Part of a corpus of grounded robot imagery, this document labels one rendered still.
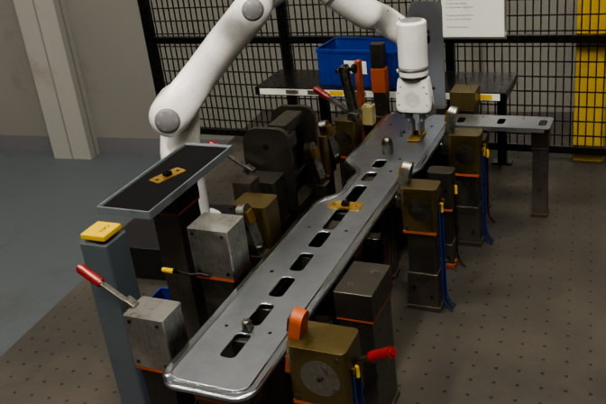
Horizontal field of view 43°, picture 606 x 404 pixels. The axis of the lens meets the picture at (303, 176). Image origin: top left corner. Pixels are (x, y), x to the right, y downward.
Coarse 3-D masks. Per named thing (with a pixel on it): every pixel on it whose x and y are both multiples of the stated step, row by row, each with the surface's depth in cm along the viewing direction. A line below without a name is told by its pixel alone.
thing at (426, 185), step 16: (400, 192) 186; (416, 192) 184; (432, 192) 182; (416, 208) 185; (432, 208) 184; (416, 224) 187; (432, 224) 185; (416, 240) 190; (432, 240) 188; (416, 256) 192; (432, 256) 190; (416, 272) 194; (432, 272) 192; (416, 288) 195; (432, 288) 193; (416, 304) 198; (432, 304) 195; (448, 304) 197
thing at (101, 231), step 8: (96, 224) 159; (104, 224) 158; (112, 224) 158; (120, 224) 158; (88, 232) 156; (96, 232) 155; (104, 232) 155; (112, 232) 155; (96, 240) 154; (104, 240) 153
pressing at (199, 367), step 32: (384, 128) 235; (416, 128) 232; (352, 160) 215; (384, 160) 213; (416, 160) 210; (384, 192) 194; (320, 224) 182; (352, 224) 180; (288, 256) 170; (320, 256) 168; (352, 256) 169; (256, 288) 159; (320, 288) 157; (224, 320) 150; (192, 352) 142; (256, 352) 139; (192, 384) 133; (224, 384) 132; (256, 384) 131
